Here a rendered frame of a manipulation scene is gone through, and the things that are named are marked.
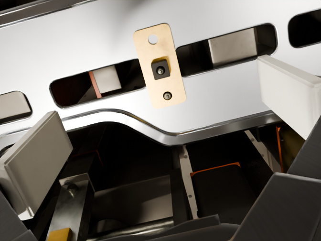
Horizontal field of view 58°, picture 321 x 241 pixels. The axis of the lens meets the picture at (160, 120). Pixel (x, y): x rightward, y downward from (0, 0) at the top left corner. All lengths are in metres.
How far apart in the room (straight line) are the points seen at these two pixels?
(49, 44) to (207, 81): 0.17
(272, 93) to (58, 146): 0.13
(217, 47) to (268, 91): 0.15
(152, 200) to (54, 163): 0.26
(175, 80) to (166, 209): 0.20
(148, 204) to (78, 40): 0.24
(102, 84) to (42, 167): 0.30
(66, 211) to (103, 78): 0.20
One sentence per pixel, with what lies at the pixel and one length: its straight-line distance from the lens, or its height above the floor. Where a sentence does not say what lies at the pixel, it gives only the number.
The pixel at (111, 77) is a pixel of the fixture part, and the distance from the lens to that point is 0.44.
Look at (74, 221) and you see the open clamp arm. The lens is 0.34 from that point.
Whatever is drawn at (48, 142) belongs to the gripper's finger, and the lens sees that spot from 0.18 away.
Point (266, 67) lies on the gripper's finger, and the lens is 0.17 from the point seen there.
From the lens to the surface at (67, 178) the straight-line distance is 0.39.
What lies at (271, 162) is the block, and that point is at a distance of 0.73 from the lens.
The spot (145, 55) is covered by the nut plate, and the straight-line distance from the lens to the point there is 0.30.
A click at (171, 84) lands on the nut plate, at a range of 0.31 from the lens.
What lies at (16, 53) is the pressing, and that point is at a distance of 0.34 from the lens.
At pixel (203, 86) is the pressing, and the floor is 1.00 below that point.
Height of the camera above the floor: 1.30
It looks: 69 degrees down
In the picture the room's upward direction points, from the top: 178 degrees clockwise
